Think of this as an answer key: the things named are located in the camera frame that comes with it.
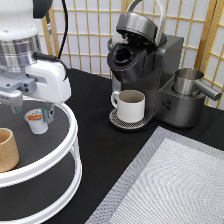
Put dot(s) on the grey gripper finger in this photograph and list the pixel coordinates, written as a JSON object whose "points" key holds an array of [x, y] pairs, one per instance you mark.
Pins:
{"points": [[48, 113], [16, 110]]}

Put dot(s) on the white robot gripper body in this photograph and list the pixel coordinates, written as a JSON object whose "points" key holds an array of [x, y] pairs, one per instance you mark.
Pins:
{"points": [[41, 80]]}

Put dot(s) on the white coffee pod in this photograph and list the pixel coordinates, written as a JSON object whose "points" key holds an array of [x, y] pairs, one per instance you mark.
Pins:
{"points": [[36, 122]]}

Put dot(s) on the grey Keurig coffee machine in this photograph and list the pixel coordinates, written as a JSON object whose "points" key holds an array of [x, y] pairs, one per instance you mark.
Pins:
{"points": [[141, 57]]}

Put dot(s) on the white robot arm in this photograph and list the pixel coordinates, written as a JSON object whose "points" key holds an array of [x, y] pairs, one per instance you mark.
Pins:
{"points": [[24, 69]]}

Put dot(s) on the blue ribbed metal rack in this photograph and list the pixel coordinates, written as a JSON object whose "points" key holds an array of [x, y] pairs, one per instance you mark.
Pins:
{"points": [[62, 69]]}

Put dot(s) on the wooden cup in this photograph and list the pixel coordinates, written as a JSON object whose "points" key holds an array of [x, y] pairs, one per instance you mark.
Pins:
{"points": [[9, 156]]}

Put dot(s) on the white two-tier round shelf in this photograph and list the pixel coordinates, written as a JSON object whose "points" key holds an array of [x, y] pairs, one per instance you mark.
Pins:
{"points": [[49, 170]]}

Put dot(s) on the wooden shoji screen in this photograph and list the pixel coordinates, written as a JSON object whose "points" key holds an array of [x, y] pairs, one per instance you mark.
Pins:
{"points": [[79, 31]]}

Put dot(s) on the white ceramic mug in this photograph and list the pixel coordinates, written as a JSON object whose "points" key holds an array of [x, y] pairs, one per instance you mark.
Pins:
{"points": [[130, 105]]}

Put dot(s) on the stainless steel milk frother cup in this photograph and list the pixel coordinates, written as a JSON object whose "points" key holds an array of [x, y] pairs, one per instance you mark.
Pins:
{"points": [[189, 80]]}

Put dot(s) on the grey woven placemat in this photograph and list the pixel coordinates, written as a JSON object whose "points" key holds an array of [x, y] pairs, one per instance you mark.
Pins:
{"points": [[172, 180]]}

